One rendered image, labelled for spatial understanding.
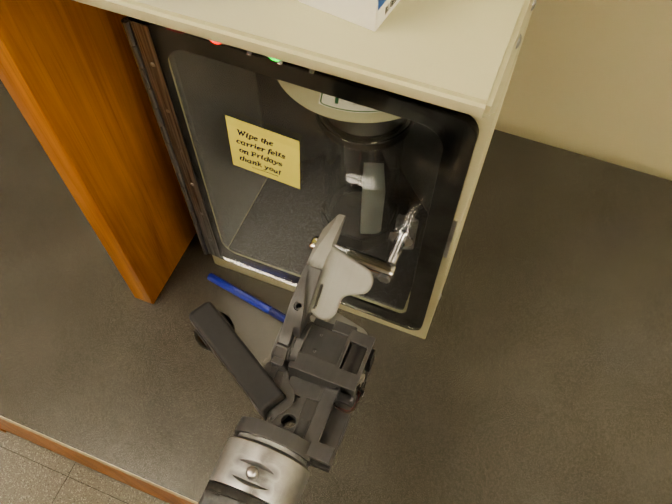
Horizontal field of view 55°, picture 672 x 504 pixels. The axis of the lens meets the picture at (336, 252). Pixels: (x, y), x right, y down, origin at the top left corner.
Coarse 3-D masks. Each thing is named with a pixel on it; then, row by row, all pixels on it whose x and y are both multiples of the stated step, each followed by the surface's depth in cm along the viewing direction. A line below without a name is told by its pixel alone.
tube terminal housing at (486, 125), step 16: (528, 16) 46; (512, 64) 47; (496, 112) 49; (480, 128) 50; (480, 144) 52; (480, 160) 53; (464, 192) 58; (464, 208) 60; (448, 256) 67; (240, 272) 92; (256, 272) 90; (288, 288) 90; (432, 304) 78; (384, 320) 87
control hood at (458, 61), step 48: (96, 0) 37; (144, 0) 36; (192, 0) 36; (240, 0) 36; (288, 0) 36; (432, 0) 36; (480, 0) 36; (528, 0) 37; (240, 48) 36; (288, 48) 35; (336, 48) 34; (384, 48) 34; (432, 48) 34; (480, 48) 34; (432, 96) 33; (480, 96) 33
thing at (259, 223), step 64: (192, 64) 55; (256, 64) 52; (192, 128) 64; (320, 128) 56; (384, 128) 52; (448, 128) 49; (256, 192) 69; (320, 192) 64; (384, 192) 60; (448, 192) 56; (256, 256) 82; (384, 256) 69
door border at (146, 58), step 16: (144, 32) 54; (144, 48) 56; (144, 64) 58; (160, 80) 59; (160, 96) 61; (160, 112) 63; (160, 128) 65; (176, 128) 65; (176, 144) 67; (176, 160) 70; (192, 176) 72; (192, 192) 75; (208, 224) 80; (208, 240) 84
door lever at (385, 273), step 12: (312, 240) 64; (396, 240) 64; (408, 240) 64; (348, 252) 63; (360, 252) 63; (396, 252) 63; (372, 264) 62; (384, 264) 62; (396, 264) 63; (384, 276) 62
